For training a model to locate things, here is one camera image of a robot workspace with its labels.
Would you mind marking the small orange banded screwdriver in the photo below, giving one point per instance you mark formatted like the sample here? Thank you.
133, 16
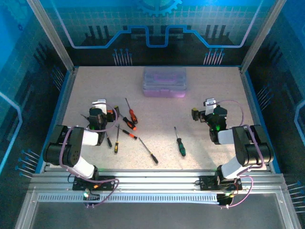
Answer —
84, 116
109, 111
130, 134

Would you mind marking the thick black orange screwdriver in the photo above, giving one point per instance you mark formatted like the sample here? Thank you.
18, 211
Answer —
128, 122

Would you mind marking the purple clear plastic tool case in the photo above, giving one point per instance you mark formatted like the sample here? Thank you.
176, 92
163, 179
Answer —
164, 81

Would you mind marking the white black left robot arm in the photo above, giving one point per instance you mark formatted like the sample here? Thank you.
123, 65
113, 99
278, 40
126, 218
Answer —
71, 148

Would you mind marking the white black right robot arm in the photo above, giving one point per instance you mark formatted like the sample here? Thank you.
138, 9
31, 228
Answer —
247, 148

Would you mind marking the small lit control board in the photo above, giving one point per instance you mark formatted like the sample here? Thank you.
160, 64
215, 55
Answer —
87, 194
225, 199

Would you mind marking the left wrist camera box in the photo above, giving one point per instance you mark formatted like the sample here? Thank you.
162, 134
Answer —
100, 106

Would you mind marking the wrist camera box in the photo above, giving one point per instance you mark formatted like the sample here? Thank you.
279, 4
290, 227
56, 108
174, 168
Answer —
100, 106
210, 107

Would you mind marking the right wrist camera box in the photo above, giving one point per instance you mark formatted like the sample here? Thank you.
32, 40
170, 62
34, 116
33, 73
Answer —
210, 107

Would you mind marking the aluminium side rail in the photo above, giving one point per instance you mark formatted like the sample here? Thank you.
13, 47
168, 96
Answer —
249, 95
66, 95

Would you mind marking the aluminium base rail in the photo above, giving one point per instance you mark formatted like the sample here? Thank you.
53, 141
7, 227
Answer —
157, 181

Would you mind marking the aluminium frame post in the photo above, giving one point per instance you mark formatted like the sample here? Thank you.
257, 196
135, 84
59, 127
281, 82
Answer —
264, 31
48, 31

